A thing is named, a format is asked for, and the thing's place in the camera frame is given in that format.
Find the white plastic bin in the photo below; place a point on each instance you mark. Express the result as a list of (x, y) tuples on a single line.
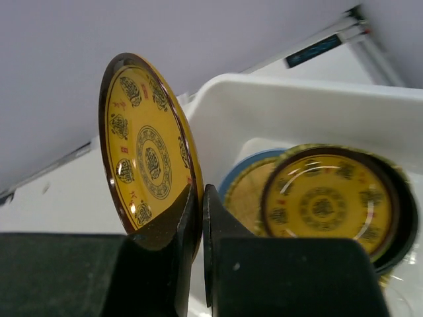
[(235, 116)]

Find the dark label sticker right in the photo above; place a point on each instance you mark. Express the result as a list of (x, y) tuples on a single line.
[(314, 50)]

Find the round bamboo woven plate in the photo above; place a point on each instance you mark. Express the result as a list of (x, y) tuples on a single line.
[(243, 199)]

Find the blue plate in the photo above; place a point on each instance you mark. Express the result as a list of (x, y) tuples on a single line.
[(246, 165)]

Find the yellow patterned plate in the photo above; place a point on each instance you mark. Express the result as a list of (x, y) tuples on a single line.
[(147, 147), (331, 193)]

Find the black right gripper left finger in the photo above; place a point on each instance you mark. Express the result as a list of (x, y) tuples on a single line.
[(146, 273)]

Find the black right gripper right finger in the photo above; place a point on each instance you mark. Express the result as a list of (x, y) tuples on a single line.
[(246, 275)]

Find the black plate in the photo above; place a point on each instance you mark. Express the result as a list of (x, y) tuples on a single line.
[(407, 230)]

